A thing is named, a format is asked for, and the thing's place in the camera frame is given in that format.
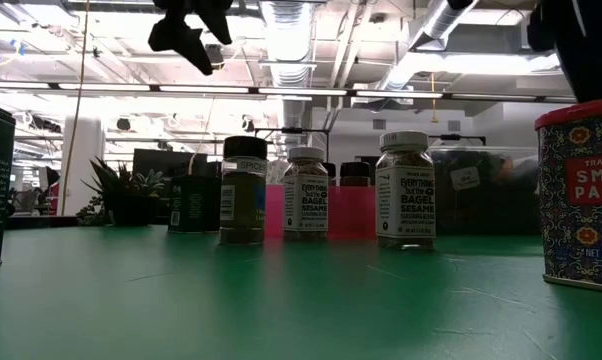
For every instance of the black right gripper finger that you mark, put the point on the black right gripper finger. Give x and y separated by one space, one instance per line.
591 50

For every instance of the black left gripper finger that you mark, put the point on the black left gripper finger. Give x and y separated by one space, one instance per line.
221 25
181 40

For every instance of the red-lid smoked paprika tin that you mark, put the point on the red-lid smoked paprika tin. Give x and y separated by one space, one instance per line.
581 200

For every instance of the black-lid olive spice jar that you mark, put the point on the black-lid olive spice jar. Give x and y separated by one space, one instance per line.
243 200

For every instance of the black-lid brown spice jar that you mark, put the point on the black-lid brown spice jar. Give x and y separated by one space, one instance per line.
330 172

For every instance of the white-lid bagel seasoning jar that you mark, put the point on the white-lid bagel seasoning jar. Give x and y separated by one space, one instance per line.
306 200
406 200

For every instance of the black-lid red spice jar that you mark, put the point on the black-lid red spice jar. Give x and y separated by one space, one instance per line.
355 172

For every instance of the large black monitor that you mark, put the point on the large black monitor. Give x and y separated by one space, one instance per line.
181 162

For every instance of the succulent plant in black pot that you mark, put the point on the succulent plant in black pot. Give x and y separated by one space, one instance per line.
131 210

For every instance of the clear plastic storage bin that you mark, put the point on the clear plastic storage bin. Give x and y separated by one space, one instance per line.
486 210

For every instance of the small green leafy plant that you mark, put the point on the small green leafy plant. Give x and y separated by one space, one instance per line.
88 215

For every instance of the person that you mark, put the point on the person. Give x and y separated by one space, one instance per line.
53 200

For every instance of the pink plastic bin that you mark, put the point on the pink plastic bin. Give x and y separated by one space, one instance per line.
351 212

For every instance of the black overhead frame bar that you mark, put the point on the black overhead frame bar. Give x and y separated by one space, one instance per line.
306 91

